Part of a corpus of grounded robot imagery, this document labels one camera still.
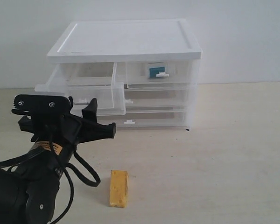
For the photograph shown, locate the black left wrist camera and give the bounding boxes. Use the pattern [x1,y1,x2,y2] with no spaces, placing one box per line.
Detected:
[11,94,73,116]

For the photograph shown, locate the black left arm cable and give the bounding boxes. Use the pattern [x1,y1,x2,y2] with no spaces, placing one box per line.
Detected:
[0,130,101,224]

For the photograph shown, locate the white plastic drawer cabinet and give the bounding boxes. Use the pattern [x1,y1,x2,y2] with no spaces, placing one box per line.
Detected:
[47,19,202,129]

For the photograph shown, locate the yellow cheese block sponge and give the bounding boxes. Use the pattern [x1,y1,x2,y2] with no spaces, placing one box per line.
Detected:
[109,170,129,208]

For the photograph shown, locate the clear middle wide drawer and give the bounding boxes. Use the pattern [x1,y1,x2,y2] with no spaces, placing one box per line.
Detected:
[125,89,191,108]

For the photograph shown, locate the white capped blue bottle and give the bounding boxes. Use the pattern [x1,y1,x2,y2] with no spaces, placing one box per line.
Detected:
[145,62,176,79]

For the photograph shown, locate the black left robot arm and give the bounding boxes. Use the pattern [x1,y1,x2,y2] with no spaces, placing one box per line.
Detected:
[0,94,116,224]

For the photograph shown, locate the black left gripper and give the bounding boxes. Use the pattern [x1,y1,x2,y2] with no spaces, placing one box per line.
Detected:
[18,98,116,149]

